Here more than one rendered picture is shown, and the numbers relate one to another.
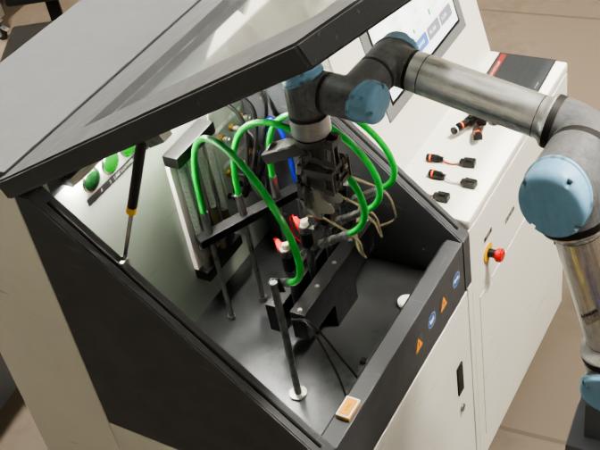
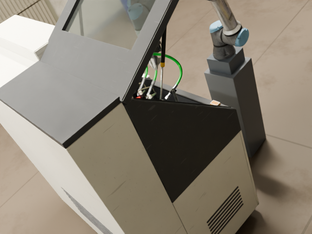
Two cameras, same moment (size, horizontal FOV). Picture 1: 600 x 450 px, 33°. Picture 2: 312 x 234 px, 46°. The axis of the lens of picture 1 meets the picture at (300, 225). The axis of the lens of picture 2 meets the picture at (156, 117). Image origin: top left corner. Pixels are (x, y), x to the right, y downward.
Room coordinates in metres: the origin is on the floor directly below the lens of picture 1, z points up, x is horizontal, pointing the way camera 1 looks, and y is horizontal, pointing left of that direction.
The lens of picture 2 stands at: (0.96, 1.53, 2.26)
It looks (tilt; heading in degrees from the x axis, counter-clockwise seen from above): 38 degrees down; 295
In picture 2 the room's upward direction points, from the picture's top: 23 degrees counter-clockwise
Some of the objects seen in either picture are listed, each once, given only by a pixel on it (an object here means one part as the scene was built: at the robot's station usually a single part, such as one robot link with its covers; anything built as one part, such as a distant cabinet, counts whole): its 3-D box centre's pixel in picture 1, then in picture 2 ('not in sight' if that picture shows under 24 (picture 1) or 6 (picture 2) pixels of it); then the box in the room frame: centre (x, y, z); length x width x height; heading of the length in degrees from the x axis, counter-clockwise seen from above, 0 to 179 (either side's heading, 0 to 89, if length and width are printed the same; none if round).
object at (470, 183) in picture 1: (452, 178); not in sight; (1.91, -0.38, 0.99); 0.12 x 0.02 x 0.02; 50
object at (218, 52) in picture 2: not in sight; (223, 47); (1.28, -0.60, 0.95); 0.15 x 0.15 x 0.10
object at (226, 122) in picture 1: (234, 127); not in sight; (1.97, 0.11, 1.20); 0.13 x 0.03 x 0.31; 144
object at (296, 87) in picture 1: (305, 87); not in sight; (1.56, -0.06, 1.54); 0.09 x 0.08 x 0.11; 51
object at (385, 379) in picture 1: (398, 359); (190, 104); (1.48, -0.15, 0.87); 0.62 x 0.04 x 0.16; 144
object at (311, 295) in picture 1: (325, 282); not in sight; (1.72, -0.03, 0.91); 0.34 x 0.10 x 0.15; 144
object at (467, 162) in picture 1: (450, 160); not in sight; (1.98, -0.39, 0.99); 0.12 x 0.02 x 0.02; 61
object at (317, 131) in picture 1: (311, 122); not in sight; (1.56, -0.06, 1.46); 0.08 x 0.08 x 0.05
